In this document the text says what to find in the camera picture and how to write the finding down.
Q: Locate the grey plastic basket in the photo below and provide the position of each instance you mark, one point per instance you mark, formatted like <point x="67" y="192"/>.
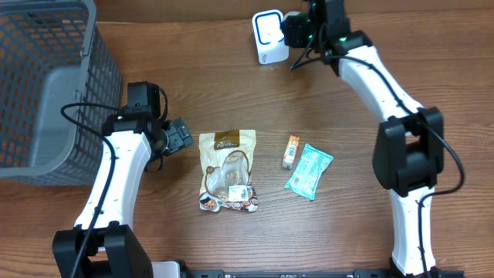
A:
<point x="59" y="82"/>

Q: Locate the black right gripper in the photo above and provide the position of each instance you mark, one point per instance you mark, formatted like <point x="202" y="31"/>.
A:
<point x="295" y="29"/>

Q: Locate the white barcode scanner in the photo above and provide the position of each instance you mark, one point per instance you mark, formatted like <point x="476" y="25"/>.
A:
<point x="269" y="38"/>

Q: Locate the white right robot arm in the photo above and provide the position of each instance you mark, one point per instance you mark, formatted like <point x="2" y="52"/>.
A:
<point x="408" y="153"/>

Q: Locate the orange Kleenex tissue pack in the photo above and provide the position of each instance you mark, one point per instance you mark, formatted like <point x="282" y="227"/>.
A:
<point x="290" y="152"/>

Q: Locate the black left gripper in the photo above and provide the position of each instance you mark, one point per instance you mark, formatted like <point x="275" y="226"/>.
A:
<point x="179" y="136"/>

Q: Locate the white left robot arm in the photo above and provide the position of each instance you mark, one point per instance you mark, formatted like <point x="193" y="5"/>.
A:
<point x="102" y="242"/>

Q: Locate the beige snack bag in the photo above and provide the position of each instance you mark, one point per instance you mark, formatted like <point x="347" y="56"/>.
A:
<point x="226" y="161"/>

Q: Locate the teal wet wipes pack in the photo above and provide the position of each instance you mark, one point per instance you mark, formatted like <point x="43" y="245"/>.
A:
<point x="310" y="167"/>

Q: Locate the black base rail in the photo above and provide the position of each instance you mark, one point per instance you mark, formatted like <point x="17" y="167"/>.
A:
<point x="358" y="273"/>

